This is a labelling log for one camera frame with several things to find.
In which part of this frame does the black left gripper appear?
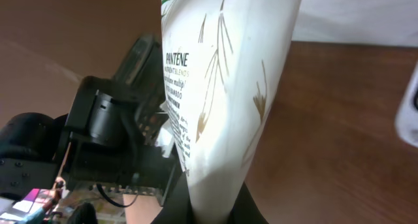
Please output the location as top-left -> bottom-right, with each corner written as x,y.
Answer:
61,34 -> 180,205

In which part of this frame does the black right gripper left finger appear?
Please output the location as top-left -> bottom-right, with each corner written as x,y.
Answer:
151,173 -> 193,224

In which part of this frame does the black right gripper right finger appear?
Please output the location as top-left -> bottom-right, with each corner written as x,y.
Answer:
230,183 -> 268,224

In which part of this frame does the white cream tube gold cap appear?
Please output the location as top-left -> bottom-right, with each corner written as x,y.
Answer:
161,0 -> 301,223

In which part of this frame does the white barcode scanner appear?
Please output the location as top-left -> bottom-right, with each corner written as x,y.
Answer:
394,65 -> 417,147

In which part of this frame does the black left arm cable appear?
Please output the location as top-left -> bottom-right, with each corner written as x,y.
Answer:
95,183 -> 140,208

